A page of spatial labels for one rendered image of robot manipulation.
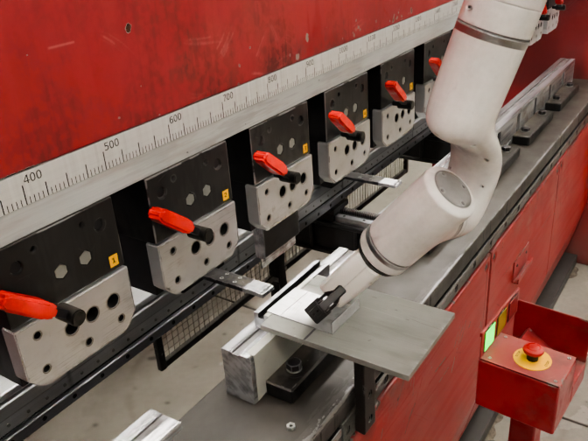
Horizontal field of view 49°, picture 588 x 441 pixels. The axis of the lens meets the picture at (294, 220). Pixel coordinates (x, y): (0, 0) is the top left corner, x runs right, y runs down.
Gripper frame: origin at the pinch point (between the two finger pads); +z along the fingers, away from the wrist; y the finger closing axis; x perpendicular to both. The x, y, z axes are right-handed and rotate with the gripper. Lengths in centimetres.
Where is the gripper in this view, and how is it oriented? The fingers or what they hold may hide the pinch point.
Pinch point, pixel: (326, 302)
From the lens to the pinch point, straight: 107.4
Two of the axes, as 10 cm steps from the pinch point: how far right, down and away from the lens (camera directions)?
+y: -5.5, 3.9, -7.3
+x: 6.7, 7.3, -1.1
